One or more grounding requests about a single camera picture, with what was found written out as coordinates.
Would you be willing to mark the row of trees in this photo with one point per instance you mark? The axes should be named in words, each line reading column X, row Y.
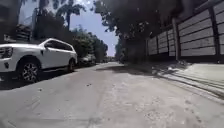
column 140, row 23
column 83, row 40

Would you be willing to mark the dark car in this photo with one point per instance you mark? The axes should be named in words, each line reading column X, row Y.
column 87, row 60

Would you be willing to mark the pale slatted wall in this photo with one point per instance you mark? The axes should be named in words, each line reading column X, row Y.
column 196, row 36

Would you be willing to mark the building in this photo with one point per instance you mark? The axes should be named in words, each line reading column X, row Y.
column 15, row 28

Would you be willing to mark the grey concrete pavement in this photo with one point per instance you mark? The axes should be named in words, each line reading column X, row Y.
column 200, row 75

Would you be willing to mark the grey concrete road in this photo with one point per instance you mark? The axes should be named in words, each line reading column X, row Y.
column 110, row 96

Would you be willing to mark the white car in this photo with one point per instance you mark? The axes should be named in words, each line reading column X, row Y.
column 40, row 56

